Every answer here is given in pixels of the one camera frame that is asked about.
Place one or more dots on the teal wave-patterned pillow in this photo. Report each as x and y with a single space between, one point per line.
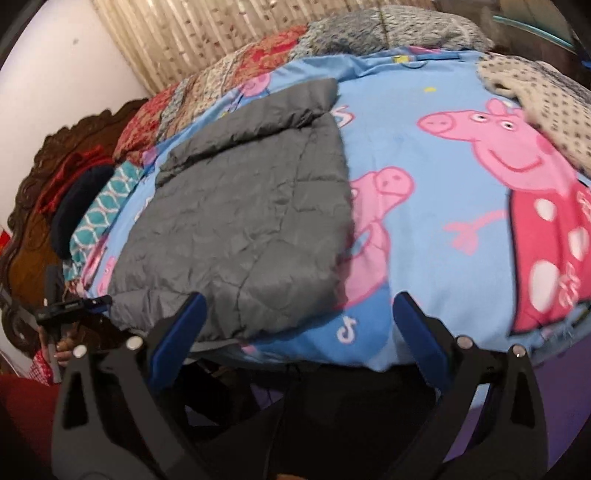
101 212

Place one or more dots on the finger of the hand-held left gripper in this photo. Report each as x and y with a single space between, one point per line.
69 308

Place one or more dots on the white black-dotted cloth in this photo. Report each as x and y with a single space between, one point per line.
554 106

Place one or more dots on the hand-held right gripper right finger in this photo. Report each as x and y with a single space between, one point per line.
418 332

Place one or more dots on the beige leaf-patterned curtain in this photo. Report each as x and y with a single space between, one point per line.
184 37

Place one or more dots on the blue cartoon pig bed sheet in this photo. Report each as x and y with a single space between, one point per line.
415 240

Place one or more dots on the carved wooden headboard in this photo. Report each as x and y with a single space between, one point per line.
27 258

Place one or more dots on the red floral patchwork quilt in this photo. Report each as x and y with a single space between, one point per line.
258 60

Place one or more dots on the grey quilted jacket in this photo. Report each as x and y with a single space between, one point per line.
231 207

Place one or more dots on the person's left hand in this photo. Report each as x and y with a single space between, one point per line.
64 344

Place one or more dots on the person's red clothing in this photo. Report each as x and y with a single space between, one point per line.
23 415

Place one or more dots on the grey-blue patterned pillow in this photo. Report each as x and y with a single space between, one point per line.
369 32

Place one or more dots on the red cloth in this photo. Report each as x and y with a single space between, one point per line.
78 161

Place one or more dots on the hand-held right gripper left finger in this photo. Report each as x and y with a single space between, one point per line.
182 332

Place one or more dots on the dark navy cloth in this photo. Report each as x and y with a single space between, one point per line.
74 203

